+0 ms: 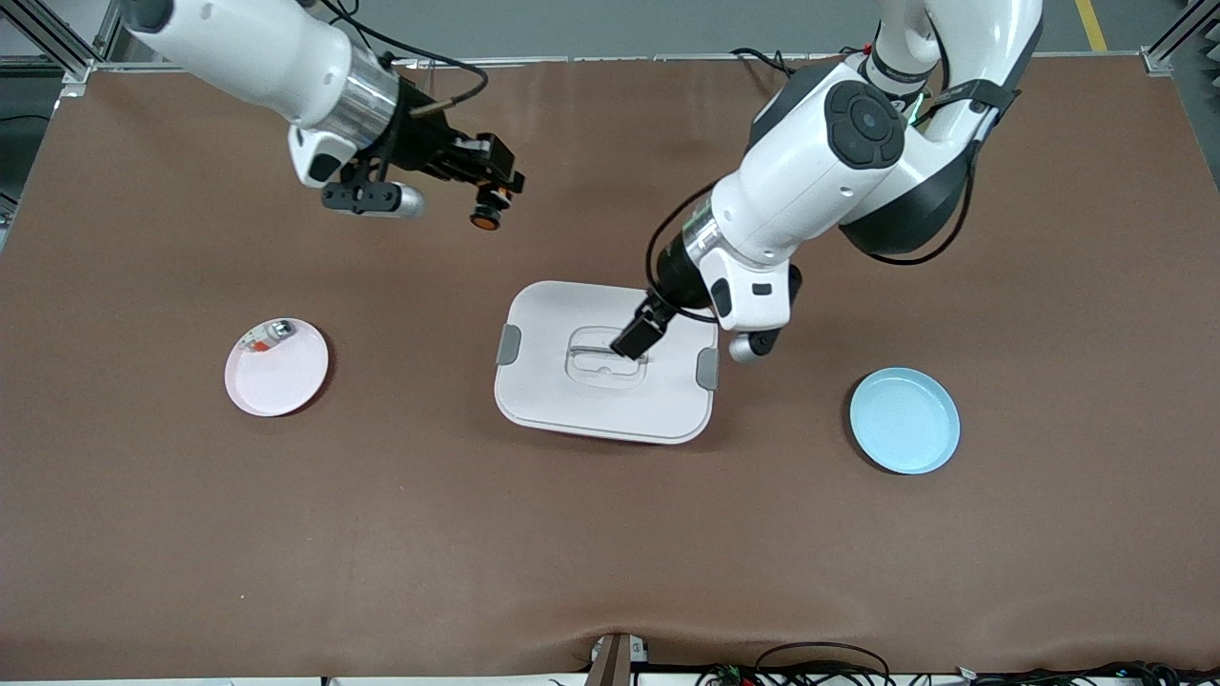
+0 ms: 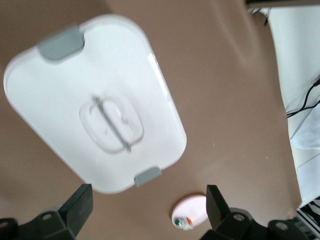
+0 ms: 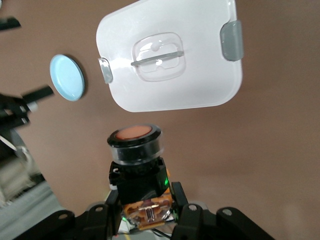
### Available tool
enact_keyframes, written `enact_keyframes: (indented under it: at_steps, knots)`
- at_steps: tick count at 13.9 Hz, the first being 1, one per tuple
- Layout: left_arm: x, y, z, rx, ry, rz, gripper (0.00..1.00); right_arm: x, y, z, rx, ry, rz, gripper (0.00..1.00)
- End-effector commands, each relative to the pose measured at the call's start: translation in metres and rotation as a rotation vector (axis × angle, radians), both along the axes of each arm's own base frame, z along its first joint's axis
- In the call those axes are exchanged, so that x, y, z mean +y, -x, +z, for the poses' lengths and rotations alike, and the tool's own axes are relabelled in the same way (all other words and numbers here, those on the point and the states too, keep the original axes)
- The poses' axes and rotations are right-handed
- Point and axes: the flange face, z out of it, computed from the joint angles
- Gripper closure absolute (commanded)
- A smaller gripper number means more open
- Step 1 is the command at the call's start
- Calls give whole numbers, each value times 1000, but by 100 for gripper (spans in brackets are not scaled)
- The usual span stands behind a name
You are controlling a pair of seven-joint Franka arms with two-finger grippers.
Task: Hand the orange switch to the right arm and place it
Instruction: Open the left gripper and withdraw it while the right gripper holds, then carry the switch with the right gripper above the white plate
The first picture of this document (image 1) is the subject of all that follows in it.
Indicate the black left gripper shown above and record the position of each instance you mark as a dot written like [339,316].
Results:
[678,277]

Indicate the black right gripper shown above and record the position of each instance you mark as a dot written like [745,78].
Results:
[422,141]

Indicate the orange and black push switch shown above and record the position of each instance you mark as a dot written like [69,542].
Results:
[489,211]

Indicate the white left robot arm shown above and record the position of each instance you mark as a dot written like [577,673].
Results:
[839,162]

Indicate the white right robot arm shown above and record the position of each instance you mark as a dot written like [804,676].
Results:
[248,48]

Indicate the grey box latch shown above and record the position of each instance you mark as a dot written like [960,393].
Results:
[508,344]
[707,369]

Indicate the white lidded storage box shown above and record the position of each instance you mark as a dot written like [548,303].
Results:
[572,400]

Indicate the light blue round plate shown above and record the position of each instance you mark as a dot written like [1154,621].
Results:
[901,424]

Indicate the pink round plate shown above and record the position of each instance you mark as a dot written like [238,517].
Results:
[276,376]

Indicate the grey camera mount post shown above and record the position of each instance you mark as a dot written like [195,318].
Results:
[615,662]

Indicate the aluminium frame profile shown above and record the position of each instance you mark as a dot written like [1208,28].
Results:
[1177,43]
[57,43]

